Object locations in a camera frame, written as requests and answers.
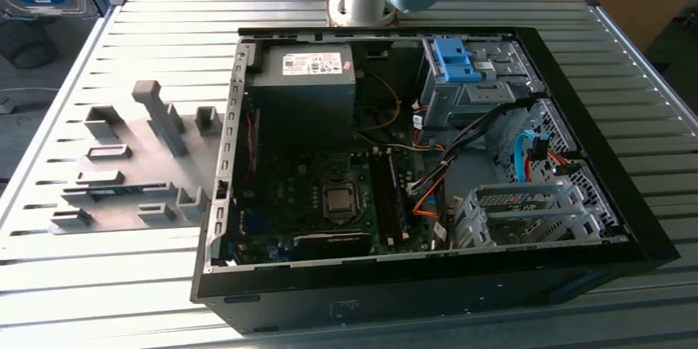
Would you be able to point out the silver disk bay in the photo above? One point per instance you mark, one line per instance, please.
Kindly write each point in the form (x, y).
(524, 191)

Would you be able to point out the black RAM slot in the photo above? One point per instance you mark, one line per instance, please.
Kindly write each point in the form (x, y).
(376, 193)

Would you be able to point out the silver CPU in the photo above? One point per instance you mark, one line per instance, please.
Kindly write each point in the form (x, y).
(341, 200)

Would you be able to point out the grey power supply unit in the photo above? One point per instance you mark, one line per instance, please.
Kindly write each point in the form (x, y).
(306, 108)

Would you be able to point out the installed RAM stick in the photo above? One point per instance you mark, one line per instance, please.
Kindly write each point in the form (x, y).
(397, 202)

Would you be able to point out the CPU socket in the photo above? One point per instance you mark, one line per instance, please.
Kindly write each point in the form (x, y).
(325, 218)

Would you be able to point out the green motherboard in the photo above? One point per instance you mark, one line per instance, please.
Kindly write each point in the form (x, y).
(283, 202)

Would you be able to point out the black graphics card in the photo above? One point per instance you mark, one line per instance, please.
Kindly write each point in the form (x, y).
(333, 242)

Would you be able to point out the grey metal drive cage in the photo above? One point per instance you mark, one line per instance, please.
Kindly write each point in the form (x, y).
(480, 99)

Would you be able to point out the blue drive latch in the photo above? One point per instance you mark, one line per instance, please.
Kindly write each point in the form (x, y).
(456, 63)

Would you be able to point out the black PC case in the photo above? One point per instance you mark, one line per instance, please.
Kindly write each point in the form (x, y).
(382, 292)

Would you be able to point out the grey parts rack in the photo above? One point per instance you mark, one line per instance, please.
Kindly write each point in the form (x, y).
(142, 169)

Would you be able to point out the RAM stick on rack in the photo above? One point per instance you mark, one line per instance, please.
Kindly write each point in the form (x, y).
(115, 193)

